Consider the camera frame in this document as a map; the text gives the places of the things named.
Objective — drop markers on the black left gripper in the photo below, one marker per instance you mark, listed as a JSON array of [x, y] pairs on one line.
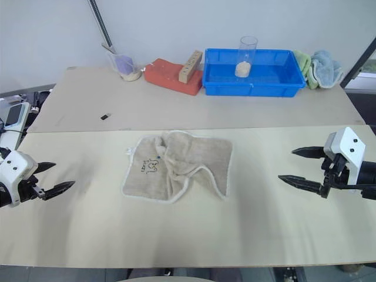
[[29, 188]]

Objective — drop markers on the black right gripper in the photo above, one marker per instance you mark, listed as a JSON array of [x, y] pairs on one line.
[[336, 173]]

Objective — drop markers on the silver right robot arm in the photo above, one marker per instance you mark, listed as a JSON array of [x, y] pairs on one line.
[[368, 176]]

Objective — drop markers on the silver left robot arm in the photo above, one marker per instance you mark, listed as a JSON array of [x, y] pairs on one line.
[[3, 195]]

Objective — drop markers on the beige towel with white hem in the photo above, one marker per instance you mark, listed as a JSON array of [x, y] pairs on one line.
[[147, 176]]

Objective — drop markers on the grey device with screen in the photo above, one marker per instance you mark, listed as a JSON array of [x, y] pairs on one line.
[[16, 116]]

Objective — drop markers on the small black clip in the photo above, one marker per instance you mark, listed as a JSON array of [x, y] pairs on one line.
[[105, 116]]

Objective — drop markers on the blue plastic bin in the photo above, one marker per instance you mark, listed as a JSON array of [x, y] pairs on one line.
[[264, 85]]

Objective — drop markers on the light blue cloth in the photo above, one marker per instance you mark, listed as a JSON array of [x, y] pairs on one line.
[[326, 70]]

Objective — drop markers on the green cloth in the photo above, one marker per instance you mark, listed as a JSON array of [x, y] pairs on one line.
[[305, 63]]

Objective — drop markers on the clear cup with grains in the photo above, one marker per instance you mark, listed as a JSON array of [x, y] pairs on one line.
[[243, 70]]

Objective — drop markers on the clear beaker with grains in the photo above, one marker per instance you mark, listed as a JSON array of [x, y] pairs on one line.
[[130, 75]]

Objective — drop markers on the purple scoop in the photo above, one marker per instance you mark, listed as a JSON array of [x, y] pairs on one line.
[[123, 64]]

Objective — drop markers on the red folded cloth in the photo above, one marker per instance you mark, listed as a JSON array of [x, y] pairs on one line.
[[164, 76]]

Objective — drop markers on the wooden block with holes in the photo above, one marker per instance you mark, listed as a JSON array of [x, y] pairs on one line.
[[188, 70]]

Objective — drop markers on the black slotted metal pole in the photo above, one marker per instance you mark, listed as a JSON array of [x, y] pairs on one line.
[[101, 23]]

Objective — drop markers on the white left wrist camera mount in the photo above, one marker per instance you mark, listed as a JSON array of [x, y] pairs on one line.
[[16, 170]]

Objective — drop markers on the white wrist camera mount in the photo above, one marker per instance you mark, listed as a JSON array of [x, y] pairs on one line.
[[16, 170], [352, 148]]

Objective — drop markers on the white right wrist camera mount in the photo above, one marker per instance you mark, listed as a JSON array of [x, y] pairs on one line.
[[352, 148]]

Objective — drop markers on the black slanted frame bar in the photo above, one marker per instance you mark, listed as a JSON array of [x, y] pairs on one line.
[[357, 66]]

